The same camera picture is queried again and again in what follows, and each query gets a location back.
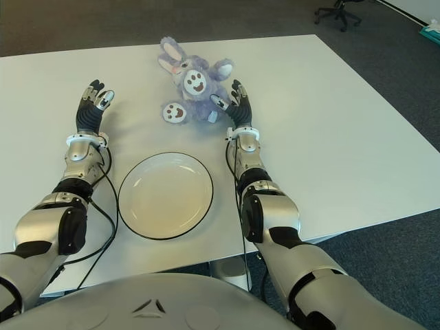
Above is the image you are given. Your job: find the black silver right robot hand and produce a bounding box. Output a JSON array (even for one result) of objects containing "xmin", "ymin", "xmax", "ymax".
[{"xmin": 210, "ymin": 79, "xmax": 254, "ymax": 130}]

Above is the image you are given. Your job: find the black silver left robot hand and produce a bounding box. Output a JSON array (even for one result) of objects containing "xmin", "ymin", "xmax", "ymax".
[{"xmin": 74, "ymin": 79, "xmax": 115, "ymax": 133}]

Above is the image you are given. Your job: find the purple plush bunny doll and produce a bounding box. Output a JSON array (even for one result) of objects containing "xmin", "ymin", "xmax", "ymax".
[{"xmin": 157, "ymin": 36, "xmax": 235, "ymax": 124}]

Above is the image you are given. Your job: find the white plate with black rim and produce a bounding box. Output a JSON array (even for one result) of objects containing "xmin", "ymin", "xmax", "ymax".
[{"xmin": 118, "ymin": 151, "xmax": 216, "ymax": 241}]

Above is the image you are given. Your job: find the black office chair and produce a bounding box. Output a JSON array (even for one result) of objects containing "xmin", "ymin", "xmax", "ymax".
[{"xmin": 314, "ymin": 0, "xmax": 362, "ymax": 32}]

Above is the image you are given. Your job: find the grey table base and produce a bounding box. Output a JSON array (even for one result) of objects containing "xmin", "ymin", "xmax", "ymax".
[{"xmin": 209, "ymin": 259, "xmax": 254, "ymax": 293}]

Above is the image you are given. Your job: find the silver robot torso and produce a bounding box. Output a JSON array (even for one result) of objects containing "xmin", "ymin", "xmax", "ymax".
[{"xmin": 0, "ymin": 273, "xmax": 300, "ymax": 330}]

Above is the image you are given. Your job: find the teal box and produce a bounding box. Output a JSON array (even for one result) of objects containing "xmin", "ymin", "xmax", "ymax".
[{"xmin": 419, "ymin": 20, "xmax": 440, "ymax": 42}]

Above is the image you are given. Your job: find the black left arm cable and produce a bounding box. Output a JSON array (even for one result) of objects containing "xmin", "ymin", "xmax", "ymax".
[{"xmin": 58, "ymin": 142, "xmax": 120, "ymax": 289}]

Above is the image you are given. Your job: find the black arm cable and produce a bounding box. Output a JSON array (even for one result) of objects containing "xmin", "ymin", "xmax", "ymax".
[
  {"xmin": 58, "ymin": 142, "xmax": 120, "ymax": 289},
  {"xmin": 225, "ymin": 135, "xmax": 252, "ymax": 293}
]

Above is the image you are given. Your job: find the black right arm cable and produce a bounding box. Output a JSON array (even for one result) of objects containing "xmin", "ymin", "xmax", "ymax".
[{"xmin": 225, "ymin": 135, "xmax": 252, "ymax": 293}]

